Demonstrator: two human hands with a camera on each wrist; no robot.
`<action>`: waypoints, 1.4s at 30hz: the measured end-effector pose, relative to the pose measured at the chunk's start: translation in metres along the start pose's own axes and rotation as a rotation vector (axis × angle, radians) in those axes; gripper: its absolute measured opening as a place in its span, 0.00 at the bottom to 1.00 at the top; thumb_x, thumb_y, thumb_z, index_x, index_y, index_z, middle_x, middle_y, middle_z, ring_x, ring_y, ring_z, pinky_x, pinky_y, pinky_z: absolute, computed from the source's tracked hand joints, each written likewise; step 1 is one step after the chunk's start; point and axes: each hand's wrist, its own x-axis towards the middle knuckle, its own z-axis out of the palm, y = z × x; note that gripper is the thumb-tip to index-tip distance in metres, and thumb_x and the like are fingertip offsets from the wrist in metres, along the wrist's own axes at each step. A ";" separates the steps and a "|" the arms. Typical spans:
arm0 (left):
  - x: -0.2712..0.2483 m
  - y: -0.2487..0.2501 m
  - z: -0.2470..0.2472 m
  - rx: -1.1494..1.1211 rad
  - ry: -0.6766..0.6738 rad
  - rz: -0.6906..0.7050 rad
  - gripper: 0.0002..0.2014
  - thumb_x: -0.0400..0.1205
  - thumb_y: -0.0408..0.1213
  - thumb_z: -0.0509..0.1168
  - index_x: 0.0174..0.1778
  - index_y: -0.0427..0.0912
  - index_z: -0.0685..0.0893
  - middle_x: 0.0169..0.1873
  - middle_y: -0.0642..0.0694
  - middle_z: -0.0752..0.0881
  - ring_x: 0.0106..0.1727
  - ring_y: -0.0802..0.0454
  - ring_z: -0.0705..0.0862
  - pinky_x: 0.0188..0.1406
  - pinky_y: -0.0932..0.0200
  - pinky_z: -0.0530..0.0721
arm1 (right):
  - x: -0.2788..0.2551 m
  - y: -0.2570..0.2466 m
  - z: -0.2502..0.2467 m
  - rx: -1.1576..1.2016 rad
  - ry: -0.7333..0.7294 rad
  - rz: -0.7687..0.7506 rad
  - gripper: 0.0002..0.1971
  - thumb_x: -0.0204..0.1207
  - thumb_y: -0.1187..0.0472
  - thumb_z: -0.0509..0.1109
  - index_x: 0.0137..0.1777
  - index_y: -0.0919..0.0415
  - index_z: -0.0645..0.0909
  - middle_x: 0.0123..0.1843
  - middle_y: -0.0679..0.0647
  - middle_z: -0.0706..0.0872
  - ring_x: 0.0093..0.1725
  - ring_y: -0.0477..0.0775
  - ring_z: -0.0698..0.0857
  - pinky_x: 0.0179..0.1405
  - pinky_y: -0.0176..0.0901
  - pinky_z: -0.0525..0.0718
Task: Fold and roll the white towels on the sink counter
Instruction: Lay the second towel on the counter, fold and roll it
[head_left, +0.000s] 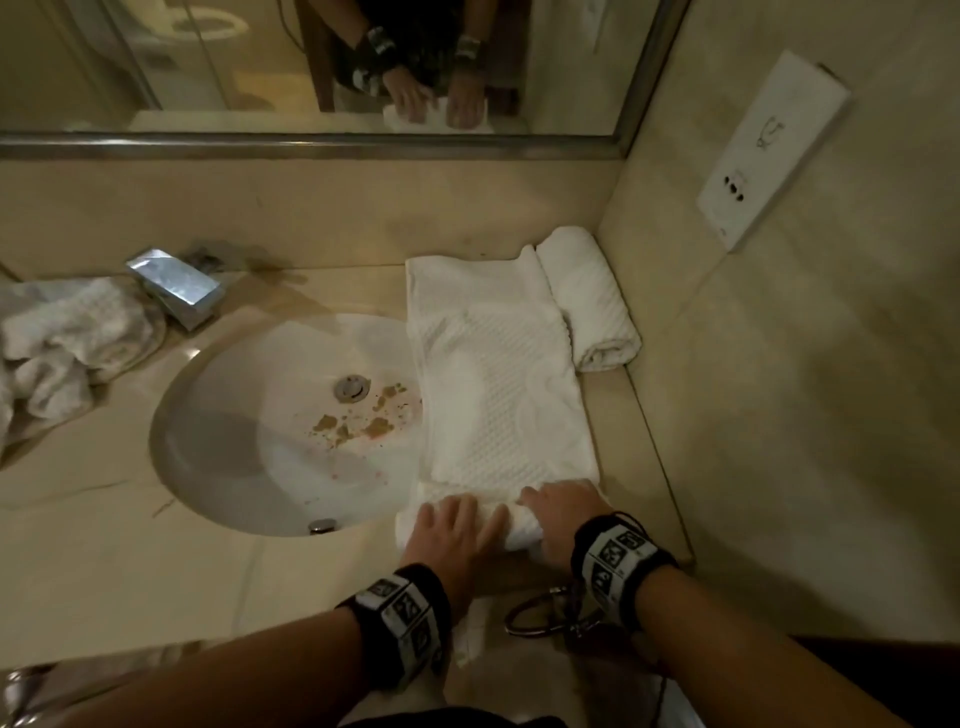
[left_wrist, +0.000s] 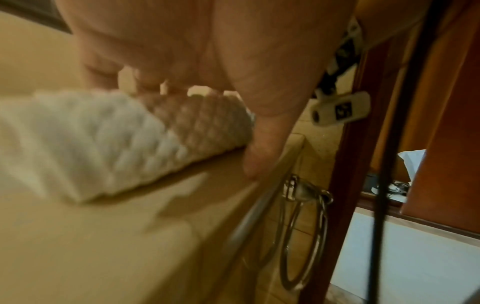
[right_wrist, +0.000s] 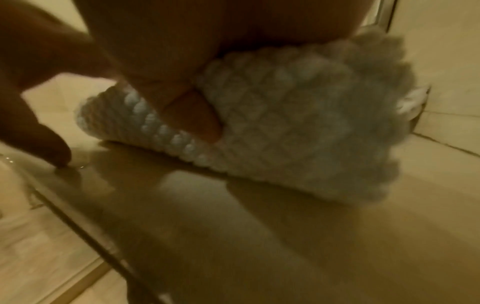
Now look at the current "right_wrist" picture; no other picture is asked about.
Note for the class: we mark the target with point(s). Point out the white waffle towel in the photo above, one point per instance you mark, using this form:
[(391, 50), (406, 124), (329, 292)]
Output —
[(414, 102), (300, 118)]

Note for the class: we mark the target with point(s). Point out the person's right hand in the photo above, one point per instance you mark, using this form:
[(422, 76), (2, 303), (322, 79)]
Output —
[(206, 26)]

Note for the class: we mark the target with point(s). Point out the person's left hand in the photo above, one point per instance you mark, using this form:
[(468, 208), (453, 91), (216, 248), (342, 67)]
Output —
[(33, 74)]

